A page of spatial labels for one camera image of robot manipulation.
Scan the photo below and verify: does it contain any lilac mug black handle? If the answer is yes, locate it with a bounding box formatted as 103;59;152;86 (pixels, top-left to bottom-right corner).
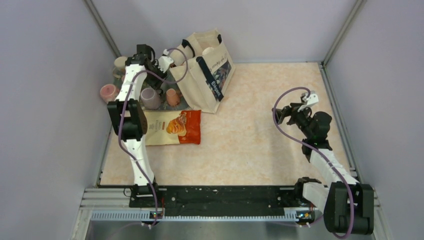
140;87;162;110

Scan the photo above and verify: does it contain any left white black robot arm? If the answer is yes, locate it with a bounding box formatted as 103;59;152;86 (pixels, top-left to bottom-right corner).
107;44;163;207

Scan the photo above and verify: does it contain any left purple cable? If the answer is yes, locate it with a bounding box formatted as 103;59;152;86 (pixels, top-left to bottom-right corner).
117;48;189;229

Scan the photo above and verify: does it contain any pink cup off tray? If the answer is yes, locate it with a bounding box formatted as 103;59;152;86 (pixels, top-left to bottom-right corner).
99;84;120;104

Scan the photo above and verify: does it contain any salmon pink mug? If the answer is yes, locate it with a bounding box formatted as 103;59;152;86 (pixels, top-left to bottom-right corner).
166;88;182;107

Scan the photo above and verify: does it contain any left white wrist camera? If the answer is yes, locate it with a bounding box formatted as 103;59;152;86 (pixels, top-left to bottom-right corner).
157;49;174;73

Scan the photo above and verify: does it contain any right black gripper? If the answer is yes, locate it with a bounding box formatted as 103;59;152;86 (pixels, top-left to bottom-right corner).
272;102;314;139

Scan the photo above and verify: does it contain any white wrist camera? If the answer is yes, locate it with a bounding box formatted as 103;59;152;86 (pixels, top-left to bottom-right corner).
157;49;174;73
297;91;319;112

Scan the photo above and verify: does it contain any floral blue serving tray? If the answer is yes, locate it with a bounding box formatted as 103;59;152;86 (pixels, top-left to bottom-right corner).
112;66;191;112

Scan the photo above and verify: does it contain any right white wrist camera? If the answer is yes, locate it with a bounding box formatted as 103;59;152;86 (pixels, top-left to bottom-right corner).
297;91;319;112

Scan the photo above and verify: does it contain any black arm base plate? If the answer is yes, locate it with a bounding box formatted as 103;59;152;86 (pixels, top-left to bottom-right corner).
129;185;315;218

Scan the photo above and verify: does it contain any beige canvas tote bag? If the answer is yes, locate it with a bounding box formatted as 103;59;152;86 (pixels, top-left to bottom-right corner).
168;28;236;114

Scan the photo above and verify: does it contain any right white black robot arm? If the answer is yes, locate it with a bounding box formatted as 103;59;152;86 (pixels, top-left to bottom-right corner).
272;103;374;237

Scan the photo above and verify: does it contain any cassava chips bag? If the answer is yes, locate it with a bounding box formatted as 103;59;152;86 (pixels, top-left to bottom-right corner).
144;110;202;146

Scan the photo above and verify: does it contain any aluminium frame rail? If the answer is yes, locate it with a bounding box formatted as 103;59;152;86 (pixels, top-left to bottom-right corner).
79;187;382;223

